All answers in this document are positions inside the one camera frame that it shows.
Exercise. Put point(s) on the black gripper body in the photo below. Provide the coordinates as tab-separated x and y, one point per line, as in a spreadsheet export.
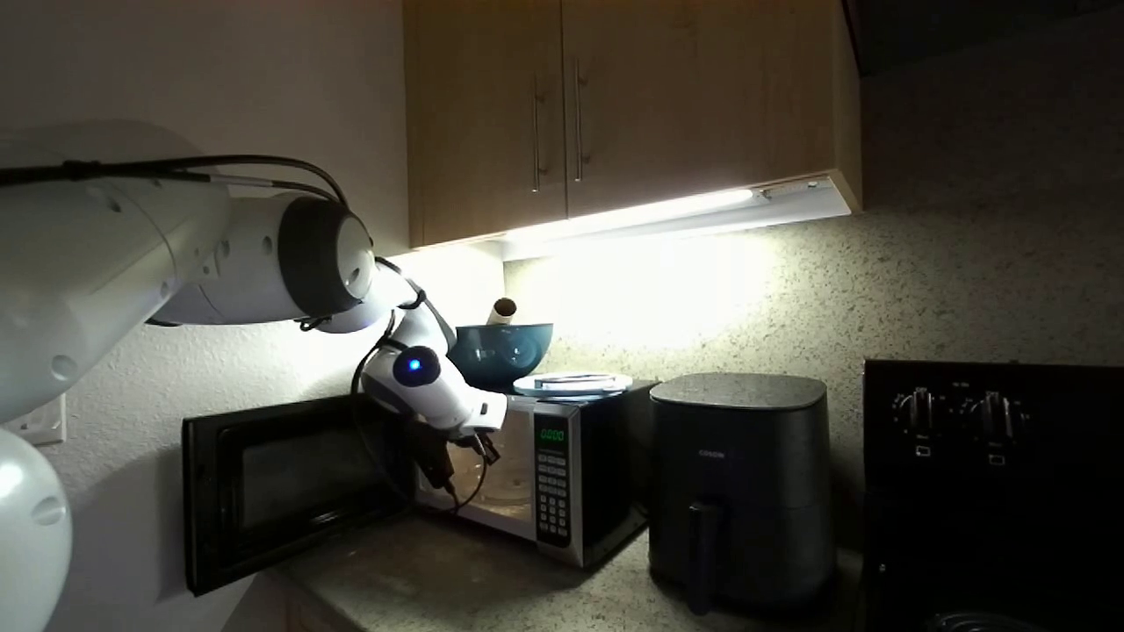
436	459

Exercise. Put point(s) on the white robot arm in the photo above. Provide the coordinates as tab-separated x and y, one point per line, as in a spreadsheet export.
177	258

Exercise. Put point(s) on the blue mixing bowl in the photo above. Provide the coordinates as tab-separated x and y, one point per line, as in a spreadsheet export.
511	354

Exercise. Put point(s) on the round blue white lid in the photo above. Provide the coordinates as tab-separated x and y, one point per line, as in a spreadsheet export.
574	380

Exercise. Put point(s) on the wooden pestle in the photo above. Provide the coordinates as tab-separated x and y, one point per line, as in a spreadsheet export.
503	312

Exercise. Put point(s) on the black air fryer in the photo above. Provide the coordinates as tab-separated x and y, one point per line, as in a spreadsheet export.
738	494

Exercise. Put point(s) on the under cabinet light strip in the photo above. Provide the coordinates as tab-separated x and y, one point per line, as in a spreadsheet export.
669	216

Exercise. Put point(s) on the wooden cabinet door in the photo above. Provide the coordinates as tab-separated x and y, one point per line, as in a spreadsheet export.
479	119
704	107

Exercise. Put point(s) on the wooden upper cabinet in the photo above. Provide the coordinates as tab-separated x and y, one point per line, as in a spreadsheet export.
704	93

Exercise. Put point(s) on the black stove knob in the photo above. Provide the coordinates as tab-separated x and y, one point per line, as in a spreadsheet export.
992	415
920	414

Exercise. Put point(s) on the black electric stove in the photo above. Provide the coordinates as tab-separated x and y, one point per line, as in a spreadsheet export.
997	514

